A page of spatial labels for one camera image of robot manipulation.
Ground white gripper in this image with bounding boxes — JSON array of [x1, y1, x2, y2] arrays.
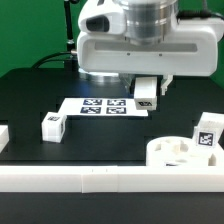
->
[[77, 18, 220, 95]]

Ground white round stool seat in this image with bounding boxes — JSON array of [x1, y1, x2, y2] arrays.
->
[[146, 136, 216, 168]]

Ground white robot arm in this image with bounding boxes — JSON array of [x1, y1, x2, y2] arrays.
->
[[70, 0, 224, 99]]

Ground white marker sheet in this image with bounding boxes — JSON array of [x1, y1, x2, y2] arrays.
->
[[59, 98, 148, 117]]

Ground white U-shaped fence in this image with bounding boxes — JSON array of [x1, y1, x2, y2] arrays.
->
[[0, 124, 224, 194]]

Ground black cable bundle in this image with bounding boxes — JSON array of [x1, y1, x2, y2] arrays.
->
[[32, 49, 79, 70]]

